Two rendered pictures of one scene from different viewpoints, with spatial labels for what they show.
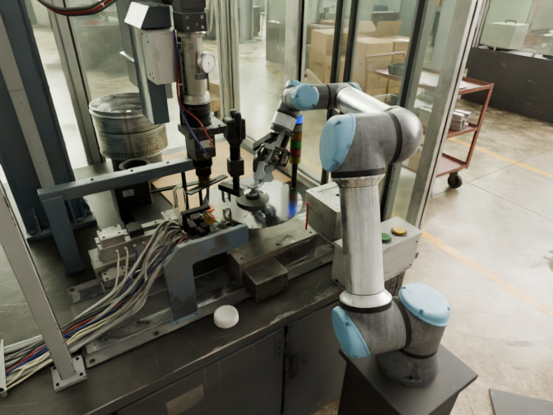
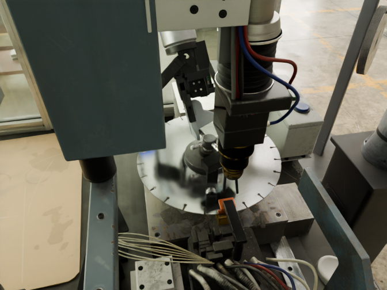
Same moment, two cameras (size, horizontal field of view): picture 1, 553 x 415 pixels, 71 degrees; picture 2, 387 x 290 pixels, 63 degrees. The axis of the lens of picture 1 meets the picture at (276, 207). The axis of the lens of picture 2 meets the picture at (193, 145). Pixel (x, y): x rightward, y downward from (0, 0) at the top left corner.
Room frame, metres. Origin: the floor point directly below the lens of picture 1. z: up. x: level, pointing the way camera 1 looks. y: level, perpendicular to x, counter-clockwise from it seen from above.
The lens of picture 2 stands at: (0.94, 0.58, 1.46)
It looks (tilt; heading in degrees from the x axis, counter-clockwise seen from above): 42 degrees down; 293
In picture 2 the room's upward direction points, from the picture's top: straight up
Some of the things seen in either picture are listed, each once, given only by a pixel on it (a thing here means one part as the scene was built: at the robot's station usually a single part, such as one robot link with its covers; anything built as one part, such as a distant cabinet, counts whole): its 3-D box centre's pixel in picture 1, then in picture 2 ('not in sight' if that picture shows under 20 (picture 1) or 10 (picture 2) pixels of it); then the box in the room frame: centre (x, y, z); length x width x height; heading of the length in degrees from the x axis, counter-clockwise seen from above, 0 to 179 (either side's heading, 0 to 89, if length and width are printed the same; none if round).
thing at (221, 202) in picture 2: (198, 217); (231, 227); (1.00, 0.24, 0.95); 0.10 x 0.03 x 0.07; 124
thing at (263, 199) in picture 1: (253, 196); (208, 151); (1.11, 0.08, 0.96); 0.11 x 0.11 x 0.03
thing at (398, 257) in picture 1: (376, 254); (283, 115); (0.99, -0.33, 0.82); 0.28 x 0.11 x 0.15; 124
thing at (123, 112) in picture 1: (133, 141); not in sight; (1.65, 0.66, 0.93); 0.31 x 0.31 x 0.36
